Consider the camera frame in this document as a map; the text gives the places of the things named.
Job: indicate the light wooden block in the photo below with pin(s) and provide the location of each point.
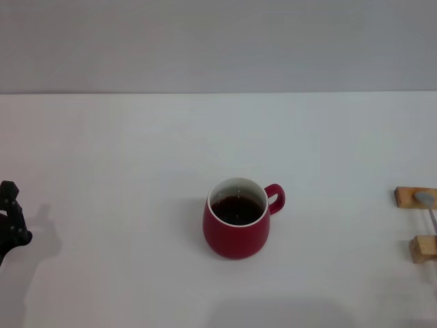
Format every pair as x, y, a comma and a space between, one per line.
423, 249
404, 198

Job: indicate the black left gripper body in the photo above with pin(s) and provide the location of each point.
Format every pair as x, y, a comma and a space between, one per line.
4, 242

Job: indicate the dark coffee liquid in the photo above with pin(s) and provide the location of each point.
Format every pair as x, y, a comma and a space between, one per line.
237, 210

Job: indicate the red ceramic cup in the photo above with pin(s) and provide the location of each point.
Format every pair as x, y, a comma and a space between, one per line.
235, 241

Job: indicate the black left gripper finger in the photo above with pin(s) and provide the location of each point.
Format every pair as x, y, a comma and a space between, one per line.
15, 222

